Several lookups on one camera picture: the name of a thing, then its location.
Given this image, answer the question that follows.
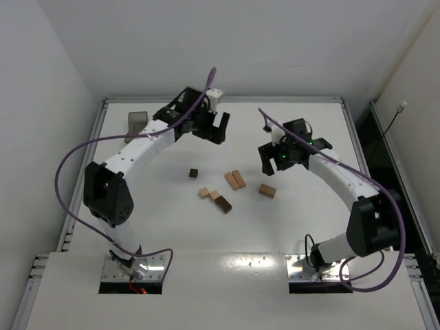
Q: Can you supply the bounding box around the light wood long block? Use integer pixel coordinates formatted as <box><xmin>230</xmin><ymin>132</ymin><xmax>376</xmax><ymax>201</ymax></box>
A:
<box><xmin>225</xmin><ymin>173</ymin><xmax>240</xmax><ymax>191</ymax></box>
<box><xmin>232</xmin><ymin>170</ymin><xmax>246</xmax><ymax>188</ymax></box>

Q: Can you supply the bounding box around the dark wood arch block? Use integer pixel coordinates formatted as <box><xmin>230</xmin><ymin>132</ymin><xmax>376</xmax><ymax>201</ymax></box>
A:
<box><xmin>214</xmin><ymin>196</ymin><xmax>232</xmax><ymax>214</ymax></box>

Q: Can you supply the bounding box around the tan wood cube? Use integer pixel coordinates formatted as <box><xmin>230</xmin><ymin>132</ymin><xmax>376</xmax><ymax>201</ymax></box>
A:
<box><xmin>210</xmin><ymin>190</ymin><xmax>221</xmax><ymax>201</ymax></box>

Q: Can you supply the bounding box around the pale wood cube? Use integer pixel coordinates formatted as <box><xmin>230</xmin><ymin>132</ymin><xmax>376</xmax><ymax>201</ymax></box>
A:
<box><xmin>199</xmin><ymin>187</ymin><xmax>210</xmax><ymax>199</ymax></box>

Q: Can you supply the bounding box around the smoky transparent plastic box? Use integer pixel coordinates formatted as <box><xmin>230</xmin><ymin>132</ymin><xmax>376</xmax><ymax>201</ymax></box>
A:
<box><xmin>124</xmin><ymin>111</ymin><xmax>149</xmax><ymax>144</ymax></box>

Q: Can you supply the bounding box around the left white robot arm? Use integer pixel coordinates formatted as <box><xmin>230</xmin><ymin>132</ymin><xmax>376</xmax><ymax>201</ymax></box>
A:
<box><xmin>83</xmin><ymin>87</ymin><xmax>230</xmax><ymax>271</ymax></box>

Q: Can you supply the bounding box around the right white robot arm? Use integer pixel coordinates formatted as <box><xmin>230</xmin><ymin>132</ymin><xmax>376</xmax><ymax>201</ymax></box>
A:
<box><xmin>258</xmin><ymin>118</ymin><xmax>400</xmax><ymax>271</ymax></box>

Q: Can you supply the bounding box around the light brown block right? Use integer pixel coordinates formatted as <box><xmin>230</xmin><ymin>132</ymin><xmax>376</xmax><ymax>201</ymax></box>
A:
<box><xmin>258</xmin><ymin>184</ymin><xmax>277</xmax><ymax>199</ymax></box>

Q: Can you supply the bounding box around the small dark wood cube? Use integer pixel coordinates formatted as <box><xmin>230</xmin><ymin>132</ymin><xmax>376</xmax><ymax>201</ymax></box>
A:
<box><xmin>188</xmin><ymin>168</ymin><xmax>198</xmax><ymax>178</ymax></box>

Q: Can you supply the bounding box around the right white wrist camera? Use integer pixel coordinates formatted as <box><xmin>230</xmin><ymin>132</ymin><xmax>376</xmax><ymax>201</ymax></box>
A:
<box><xmin>263</xmin><ymin>118</ymin><xmax>285</xmax><ymax>146</ymax></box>

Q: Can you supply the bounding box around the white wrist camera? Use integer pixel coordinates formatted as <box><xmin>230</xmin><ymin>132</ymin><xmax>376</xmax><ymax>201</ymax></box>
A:
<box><xmin>263</xmin><ymin>118</ymin><xmax>285</xmax><ymax>146</ymax></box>
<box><xmin>206</xmin><ymin>88</ymin><xmax>225</xmax><ymax>113</ymax></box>

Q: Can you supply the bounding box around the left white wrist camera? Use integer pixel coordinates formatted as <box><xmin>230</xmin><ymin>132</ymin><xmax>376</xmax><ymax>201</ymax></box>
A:
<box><xmin>206</xmin><ymin>88</ymin><xmax>225</xmax><ymax>113</ymax></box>

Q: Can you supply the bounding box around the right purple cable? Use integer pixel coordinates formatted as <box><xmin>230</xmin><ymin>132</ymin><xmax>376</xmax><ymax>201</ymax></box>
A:
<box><xmin>258</xmin><ymin>107</ymin><xmax>407</xmax><ymax>293</ymax></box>

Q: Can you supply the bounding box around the purple cable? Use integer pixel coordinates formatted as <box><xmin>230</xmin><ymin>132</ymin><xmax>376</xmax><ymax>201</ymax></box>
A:
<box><xmin>54</xmin><ymin>66</ymin><xmax>218</xmax><ymax>286</ymax></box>
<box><xmin>258</xmin><ymin>107</ymin><xmax>407</xmax><ymax>293</ymax></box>

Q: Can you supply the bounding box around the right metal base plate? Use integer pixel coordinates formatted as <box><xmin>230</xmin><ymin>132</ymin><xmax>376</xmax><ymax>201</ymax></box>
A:
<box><xmin>285</xmin><ymin>253</ymin><xmax>351</xmax><ymax>283</ymax></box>

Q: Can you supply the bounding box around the metal base plate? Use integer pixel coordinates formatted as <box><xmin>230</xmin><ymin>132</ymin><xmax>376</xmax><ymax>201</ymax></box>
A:
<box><xmin>101</xmin><ymin>254</ymin><xmax>166</xmax><ymax>283</ymax></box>
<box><xmin>285</xmin><ymin>253</ymin><xmax>351</xmax><ymax>283</ymax></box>

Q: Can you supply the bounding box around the black wall cable with plug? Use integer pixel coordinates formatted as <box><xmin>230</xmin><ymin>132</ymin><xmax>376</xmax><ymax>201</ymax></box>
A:
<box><xmin>367</xmin><ymin>100</ymin><xmax>408</xmax><ymax>162</ymax></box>

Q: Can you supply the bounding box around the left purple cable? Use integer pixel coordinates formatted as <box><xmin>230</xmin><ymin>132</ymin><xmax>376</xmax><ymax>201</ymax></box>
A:
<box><xmin>54</xmin><ymin>66</ymin><xmax>218</xmax><ymax>286</ymax></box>

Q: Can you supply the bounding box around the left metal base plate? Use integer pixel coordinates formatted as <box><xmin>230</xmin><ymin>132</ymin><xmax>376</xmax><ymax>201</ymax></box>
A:
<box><xmin>101</xmin><ymin>254</ymin><xmax>166</xmax><ymax>283</ymax></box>

